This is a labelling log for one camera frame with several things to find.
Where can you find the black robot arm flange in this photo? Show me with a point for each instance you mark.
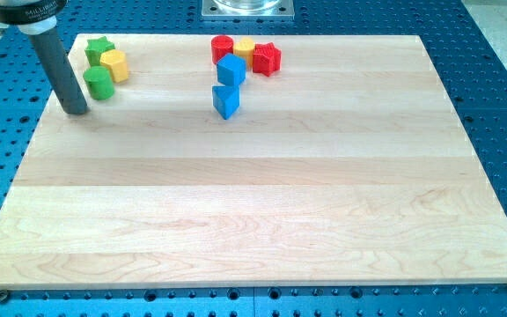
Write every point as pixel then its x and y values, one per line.
pixel 30 13

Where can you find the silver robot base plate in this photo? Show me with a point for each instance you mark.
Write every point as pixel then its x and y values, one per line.
pixel 247 9

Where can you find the green star block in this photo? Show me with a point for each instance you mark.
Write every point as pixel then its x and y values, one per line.
pixel 96 47

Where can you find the green cylinder block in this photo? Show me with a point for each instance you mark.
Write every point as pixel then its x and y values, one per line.
pixel 99 82

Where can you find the blue cube block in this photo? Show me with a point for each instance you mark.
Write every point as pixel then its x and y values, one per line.
pixel 231 70

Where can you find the yellow heart block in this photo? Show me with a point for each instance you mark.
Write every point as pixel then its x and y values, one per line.
pixel 244 48

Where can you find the yellow hexagon block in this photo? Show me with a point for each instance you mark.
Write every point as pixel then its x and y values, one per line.
pixel 116 63

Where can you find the left board clamp screw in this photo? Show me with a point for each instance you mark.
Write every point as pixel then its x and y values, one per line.
pixel 4 296

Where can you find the blue triangle block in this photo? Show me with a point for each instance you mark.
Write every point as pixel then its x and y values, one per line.
pixel 226 100

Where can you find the red cylinder block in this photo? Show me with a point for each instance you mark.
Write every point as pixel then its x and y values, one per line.
pixel 220 46

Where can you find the red star block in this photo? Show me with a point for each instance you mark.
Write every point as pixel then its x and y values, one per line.
pixel 266 59

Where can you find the light wooden board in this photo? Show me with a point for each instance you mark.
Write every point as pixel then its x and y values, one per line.
pixel 349 166

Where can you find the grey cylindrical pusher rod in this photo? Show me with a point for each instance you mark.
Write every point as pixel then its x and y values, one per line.
pixel 48 46

